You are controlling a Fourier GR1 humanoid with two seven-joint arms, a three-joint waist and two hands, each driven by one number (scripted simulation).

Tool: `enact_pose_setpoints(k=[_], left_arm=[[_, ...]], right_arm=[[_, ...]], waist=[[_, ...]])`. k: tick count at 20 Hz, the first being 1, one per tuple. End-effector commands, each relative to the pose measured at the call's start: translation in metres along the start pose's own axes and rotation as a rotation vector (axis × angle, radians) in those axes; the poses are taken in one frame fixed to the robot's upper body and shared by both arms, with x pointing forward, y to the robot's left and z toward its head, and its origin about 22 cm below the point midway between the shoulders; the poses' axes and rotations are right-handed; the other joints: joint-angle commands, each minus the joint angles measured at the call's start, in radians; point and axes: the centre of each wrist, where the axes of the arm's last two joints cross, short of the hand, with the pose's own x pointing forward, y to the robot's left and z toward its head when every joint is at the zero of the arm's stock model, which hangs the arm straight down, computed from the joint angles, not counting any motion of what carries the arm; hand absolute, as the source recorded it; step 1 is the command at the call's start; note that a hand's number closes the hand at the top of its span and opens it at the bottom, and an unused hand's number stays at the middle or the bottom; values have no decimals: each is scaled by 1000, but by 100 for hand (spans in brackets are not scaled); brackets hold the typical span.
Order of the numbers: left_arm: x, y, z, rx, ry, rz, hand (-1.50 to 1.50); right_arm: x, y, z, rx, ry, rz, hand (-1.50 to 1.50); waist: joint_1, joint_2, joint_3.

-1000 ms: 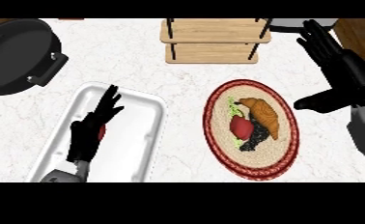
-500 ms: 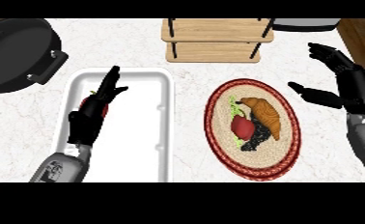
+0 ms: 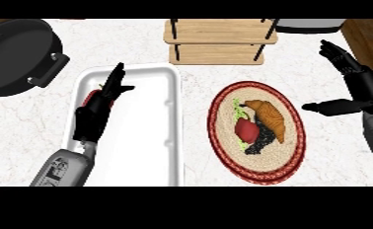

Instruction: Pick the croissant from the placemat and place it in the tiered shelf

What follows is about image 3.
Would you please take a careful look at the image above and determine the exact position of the brown wooden cabinet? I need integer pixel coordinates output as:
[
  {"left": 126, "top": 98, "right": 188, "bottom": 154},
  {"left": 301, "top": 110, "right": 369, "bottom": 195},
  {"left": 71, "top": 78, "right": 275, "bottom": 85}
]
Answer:
[{"left": 340, "top": 18, "right": 373, "bottom": 69}]

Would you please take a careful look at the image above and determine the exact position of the black grape bunch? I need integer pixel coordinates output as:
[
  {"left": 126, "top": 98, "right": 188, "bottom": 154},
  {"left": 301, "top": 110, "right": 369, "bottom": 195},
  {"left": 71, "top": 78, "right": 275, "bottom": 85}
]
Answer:
[{"left": 244, "top": 120, "right": 278, "bottom": 156}]

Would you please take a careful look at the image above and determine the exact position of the black pan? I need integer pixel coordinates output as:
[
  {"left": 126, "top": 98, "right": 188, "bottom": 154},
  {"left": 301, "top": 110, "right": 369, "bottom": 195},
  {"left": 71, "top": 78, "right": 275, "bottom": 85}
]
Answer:
[{"left": 0, "top": 19, "right": 71, "bottom": 98}]

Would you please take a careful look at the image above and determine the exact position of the wooden tiered shelf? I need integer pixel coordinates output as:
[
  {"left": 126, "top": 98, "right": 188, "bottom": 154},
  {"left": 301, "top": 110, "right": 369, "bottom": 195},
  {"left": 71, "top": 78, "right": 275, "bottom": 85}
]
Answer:
[{"left": 164, "top": 18, "right": 282, "bottom": 66}]

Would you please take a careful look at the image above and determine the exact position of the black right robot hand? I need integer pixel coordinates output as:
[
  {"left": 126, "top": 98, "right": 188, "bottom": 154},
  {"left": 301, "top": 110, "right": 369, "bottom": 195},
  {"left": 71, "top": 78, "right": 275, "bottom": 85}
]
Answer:
[{"left": 301, "top": 39, "right": 373, "bottom": 117}]

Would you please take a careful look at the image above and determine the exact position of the oval woven red-rimmed placemat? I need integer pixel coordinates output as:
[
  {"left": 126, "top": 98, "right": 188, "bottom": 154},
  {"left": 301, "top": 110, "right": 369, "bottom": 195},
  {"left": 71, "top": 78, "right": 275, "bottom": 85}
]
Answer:
[{"left": 207, "top": 80, "right": 309, "bottom": 186}]

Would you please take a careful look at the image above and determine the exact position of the white rectangular tray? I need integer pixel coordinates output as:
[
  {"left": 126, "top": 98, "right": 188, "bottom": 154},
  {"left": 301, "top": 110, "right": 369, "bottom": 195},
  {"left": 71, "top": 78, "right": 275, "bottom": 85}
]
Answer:
[{"left": 62, "top": 62, "right": 188, "bottom": 188}]

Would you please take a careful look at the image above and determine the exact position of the red radish with leaves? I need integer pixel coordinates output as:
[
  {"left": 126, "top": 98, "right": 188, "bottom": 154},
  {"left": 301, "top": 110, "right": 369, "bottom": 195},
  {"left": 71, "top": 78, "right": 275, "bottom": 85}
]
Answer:
[{"left": 232, "top": 98, "right": 263, "bottom": 151}]

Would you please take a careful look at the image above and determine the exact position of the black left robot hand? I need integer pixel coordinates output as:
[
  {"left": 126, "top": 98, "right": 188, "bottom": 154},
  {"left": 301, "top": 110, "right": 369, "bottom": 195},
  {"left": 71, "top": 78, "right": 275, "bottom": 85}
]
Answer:
[{"left": 71, "top": 62, "right": 138, "bottom": 144}]

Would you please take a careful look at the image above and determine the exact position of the red apple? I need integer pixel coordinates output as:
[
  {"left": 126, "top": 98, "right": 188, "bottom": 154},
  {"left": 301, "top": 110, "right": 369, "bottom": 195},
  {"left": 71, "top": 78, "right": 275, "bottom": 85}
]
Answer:
[{"left": 82, "top": 84, "right": 117, "bottom": 110}]

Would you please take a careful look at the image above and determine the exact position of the grey appliance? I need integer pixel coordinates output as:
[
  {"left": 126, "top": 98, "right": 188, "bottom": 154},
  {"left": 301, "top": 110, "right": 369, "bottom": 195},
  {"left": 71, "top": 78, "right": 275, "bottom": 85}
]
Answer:
[{"left": 275, "top": 18, "right": 348, "bottom": 35}]

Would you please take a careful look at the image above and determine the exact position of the brown croissant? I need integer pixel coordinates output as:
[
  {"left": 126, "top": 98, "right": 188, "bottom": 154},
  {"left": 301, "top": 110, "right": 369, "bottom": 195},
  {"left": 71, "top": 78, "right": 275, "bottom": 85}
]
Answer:
[{"left": 239, "top": 99, "right": 288, "bottom": 144}]

